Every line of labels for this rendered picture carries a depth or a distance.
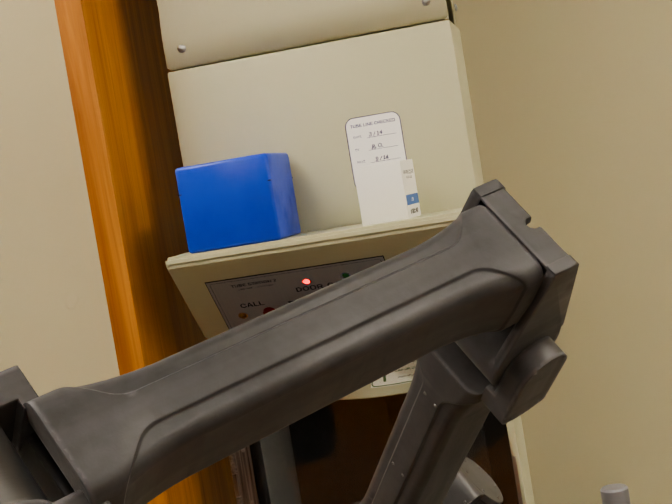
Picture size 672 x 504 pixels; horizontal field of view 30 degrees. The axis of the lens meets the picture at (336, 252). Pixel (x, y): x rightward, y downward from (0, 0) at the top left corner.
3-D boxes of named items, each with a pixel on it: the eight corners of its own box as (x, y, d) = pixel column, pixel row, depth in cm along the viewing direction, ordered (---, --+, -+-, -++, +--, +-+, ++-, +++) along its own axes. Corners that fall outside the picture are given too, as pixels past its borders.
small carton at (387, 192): (376, 222, 134) (367, 166, 133) (421, 215, 132) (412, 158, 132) (362, 225, 129) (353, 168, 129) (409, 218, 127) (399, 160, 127)
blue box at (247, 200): (215, 246, 139) (201, 166, 139) (302, 233, 137) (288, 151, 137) (188, 254, 130) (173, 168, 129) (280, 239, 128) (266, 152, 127)
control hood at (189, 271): (210, 337, 141) (195, 249, 141) (495, 296, 135) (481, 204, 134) (178, 353, 130) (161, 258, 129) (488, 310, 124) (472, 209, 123)
